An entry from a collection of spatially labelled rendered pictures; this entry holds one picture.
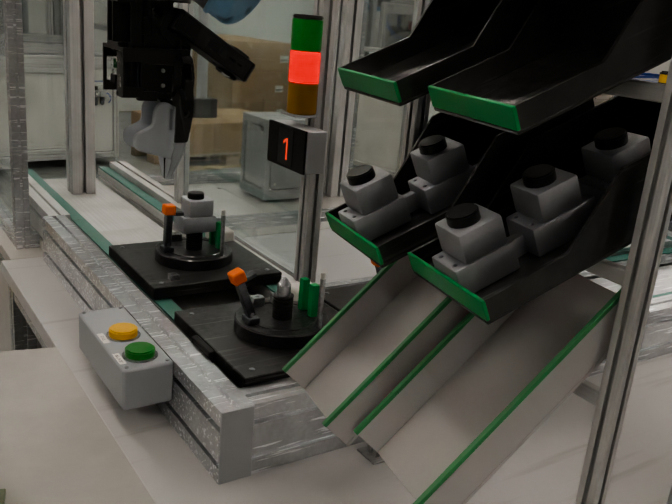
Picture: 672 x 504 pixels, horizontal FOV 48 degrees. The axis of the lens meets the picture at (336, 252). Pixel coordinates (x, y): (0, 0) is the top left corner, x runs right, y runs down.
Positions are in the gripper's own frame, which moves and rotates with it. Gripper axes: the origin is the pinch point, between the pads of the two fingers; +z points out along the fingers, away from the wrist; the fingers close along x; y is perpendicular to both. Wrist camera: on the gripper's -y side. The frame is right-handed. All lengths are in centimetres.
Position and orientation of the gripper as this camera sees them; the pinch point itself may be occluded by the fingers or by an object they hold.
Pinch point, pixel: (172, 167)
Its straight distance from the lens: 92.2
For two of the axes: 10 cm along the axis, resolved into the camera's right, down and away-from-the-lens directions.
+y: -8.3, 1.0, -5.4
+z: -0.9, 9.5, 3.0
